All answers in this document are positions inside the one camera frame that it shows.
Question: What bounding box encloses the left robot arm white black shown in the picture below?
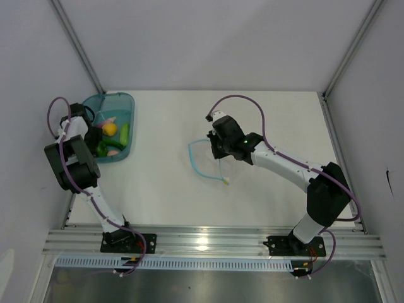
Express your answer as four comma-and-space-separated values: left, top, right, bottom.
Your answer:
44, 103, 146, 253

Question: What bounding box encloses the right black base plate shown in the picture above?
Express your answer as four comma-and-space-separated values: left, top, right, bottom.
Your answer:
263, 235, 326, 257

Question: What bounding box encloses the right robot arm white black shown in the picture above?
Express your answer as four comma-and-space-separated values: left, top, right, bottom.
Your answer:
206, 111, 351, 255

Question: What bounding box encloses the aluminium frame post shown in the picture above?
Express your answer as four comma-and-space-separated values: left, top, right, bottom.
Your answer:
48, 0, 105, 94
322, 0, 387, 102

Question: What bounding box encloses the teal plastic bin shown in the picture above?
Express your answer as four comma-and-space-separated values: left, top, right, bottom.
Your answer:
83, 92, 136, 163

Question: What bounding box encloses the yellow toy lemon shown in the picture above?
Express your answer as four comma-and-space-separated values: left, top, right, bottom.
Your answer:
102, 123, 118, 137

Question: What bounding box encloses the aluminium mounting rail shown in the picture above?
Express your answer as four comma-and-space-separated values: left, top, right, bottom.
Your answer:
42, 224, 386, 261

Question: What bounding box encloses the clear zip top bag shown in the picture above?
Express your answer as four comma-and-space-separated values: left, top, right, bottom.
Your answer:
187, 139, 237, 186

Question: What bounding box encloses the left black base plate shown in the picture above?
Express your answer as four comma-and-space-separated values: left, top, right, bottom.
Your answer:
100, 230, 157, 254

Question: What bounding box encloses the white slotted cable duct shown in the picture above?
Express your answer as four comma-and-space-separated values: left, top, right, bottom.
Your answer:
55, 256, 293, 272

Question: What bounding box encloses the dark green toy chili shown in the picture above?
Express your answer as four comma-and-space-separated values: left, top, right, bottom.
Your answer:
103, 138, 125, 151

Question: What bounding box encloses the right aluminium frame post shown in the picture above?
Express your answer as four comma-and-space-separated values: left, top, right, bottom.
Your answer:
322, 0, 387, 102

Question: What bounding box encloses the pink toy food piece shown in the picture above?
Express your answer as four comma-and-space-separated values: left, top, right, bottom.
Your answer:
107, 150, 119, 157

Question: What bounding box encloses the light green toy cucumber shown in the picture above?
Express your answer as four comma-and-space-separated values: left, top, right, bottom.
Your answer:
119, 123, 130, 146

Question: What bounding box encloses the left aluminium frame post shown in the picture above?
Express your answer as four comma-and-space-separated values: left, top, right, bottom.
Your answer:
48, 0, 105, 94

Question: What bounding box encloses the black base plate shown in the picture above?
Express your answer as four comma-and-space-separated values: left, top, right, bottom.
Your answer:
263, 235, 326, 257
100, 230, 157, 254

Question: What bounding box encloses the green toy bell pepper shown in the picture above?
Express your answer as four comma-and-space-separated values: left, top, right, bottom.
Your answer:
96, 141, 108, 157

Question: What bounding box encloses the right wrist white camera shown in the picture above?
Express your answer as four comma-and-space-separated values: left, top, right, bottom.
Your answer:
205, 110, 226, 122

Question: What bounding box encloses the purple toy eggplant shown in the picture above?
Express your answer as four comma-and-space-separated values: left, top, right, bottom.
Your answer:
96, 116, 116, 128

